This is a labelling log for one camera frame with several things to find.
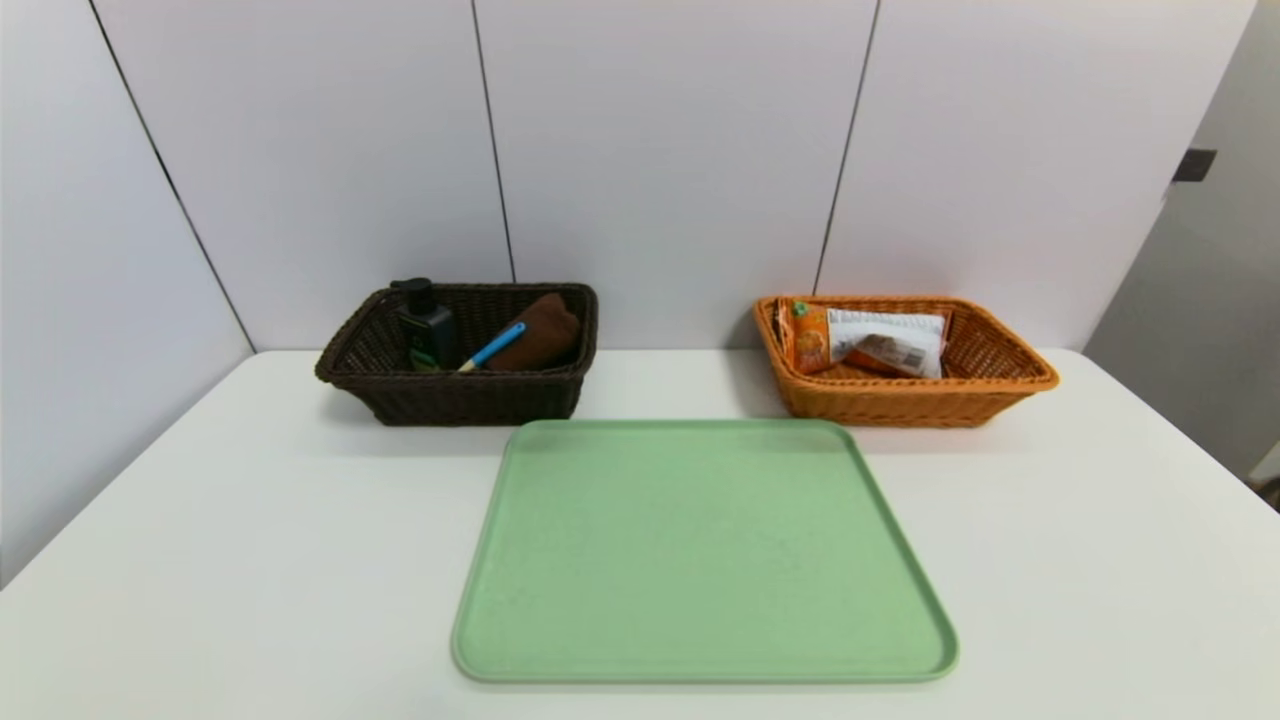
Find orange wicker basket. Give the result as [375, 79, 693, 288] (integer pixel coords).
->
[754, 294, 1061, 429]

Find orange snack bag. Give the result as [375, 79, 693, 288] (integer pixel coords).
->
[778, 297, 951, 379]

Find dark brown wicker basket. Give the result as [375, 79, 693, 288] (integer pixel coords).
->
[314, 282, 599, 427]

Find yellow spoon with blue handle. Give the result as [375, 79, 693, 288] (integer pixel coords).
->
[458, 321, 527, 374]

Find green plastic tray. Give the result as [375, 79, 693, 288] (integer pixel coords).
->
[450, 418, 961, 687]

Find dark green pump bottle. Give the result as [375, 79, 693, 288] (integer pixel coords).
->
[390, 277, 461, 373]

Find brown towel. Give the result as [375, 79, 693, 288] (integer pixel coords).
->
[483, 292, 583, 373]

